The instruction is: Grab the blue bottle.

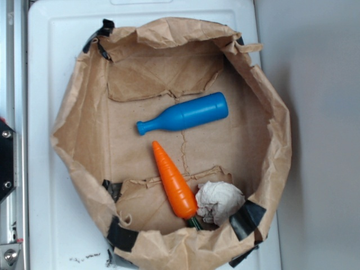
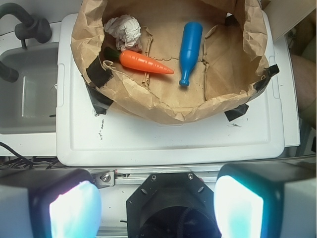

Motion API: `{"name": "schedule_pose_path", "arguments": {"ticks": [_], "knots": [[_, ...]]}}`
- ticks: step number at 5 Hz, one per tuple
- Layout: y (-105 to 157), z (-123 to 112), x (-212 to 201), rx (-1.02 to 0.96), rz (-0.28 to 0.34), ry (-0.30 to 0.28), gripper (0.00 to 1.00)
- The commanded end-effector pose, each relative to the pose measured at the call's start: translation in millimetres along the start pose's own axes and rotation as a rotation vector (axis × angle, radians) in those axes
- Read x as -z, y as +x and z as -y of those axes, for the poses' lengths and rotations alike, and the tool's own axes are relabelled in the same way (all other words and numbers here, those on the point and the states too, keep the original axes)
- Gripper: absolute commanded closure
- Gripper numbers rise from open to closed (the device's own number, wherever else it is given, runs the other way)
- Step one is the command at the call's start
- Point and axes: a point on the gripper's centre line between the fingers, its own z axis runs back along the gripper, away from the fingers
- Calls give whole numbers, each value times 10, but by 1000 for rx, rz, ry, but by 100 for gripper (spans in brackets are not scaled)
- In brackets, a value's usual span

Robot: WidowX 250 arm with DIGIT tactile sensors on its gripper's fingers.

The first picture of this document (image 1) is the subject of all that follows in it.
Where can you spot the blue plastic bottle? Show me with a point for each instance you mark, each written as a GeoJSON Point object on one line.
{"type": "Point", "coordinates": [188, 114]}

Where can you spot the brown paper bag liner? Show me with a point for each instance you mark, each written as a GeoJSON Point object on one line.
{"type": "Point", "coordinates": [128, 74]}

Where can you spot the orange toy carrot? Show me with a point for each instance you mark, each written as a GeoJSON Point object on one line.
{"type": "Point", "coordinates": [179, 194]}

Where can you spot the crumpled white paper ball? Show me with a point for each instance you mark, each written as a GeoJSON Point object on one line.
{"type": "Point", "coordinates": [217, 201]}

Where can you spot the black mounting plate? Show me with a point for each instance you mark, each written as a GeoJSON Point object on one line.
{"type": "Point", "coordinates": [8, 160]}

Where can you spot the metal frame rail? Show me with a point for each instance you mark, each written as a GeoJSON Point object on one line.
{"type": "Point", "coordinates": [14, 78]}

